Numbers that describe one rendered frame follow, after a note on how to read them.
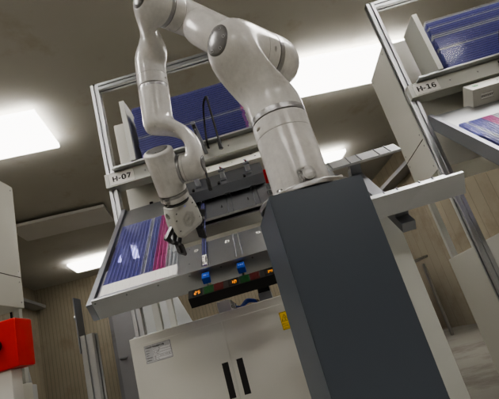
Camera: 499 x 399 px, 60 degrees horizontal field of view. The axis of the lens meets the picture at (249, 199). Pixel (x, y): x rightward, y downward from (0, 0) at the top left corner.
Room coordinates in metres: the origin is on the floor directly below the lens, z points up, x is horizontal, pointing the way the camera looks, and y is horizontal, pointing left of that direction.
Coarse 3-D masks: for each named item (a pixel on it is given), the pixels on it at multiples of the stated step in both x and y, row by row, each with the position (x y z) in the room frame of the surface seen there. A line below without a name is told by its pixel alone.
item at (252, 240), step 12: (216, 240) 1.46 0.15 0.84; (228, 240) 1.44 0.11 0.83; (240, 240) 1.43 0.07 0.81; (252, 240) 1.41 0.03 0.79; (264, 240) 1.39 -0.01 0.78; (192, 252) 1.44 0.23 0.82; (216, 252) 1.40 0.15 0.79; (228, 252) 1.39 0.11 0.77; (240, 252) 1.37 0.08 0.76; (180, 264) 1.39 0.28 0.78; (192, 264) 1.38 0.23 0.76
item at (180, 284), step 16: (240, 256) 1.31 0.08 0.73; (256, 256) 1.32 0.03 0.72; (192, 272) 1.31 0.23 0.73; (224, 272) 1.33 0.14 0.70; (128, 288) 1.32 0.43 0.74; (144, 288) 1.31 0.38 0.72; (160, 288) 1.32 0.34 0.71; (176, 288) 1.33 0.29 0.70; (192, 288) 1.35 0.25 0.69; (96, 304) 1.32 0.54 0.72; (112, 304) 1.33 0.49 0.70; (128, 304) 1.34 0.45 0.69; (144, 304) 1.35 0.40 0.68
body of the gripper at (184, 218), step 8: (184, 200) 1.17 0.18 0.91; (192, 200) 1.21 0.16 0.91; (168, 208) 1.17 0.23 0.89; (176, 208) 1.17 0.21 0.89; (184, 208) 1.19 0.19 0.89; (192, 208) 1.21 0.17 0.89; (168, 216) 1.19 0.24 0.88; (176, 216) 1.17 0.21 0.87; (184, 216) 1.20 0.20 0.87; (192, 216) 1.22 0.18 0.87; (200, 216) 1.25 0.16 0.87; (168, 224) 1.20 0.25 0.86; (176, 224) 1.19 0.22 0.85; (184, 224) 1.21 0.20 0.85; (192, 224) 1.23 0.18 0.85; (176, 232) 1.21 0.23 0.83; (184, 232) 1.22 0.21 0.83
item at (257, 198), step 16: (240, 192) 1.72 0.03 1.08; (256, 192) 1.68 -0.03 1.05; (144, 208) 1.82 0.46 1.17; (160, 208) 1.78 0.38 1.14; (208, 208) 1.67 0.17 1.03; (224, 208) 1.64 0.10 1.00; (240, 208) 1.61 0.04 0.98; (256, 208) 1.67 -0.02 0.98; (128, 224) 1.73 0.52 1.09; (208, 224) 1.66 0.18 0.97
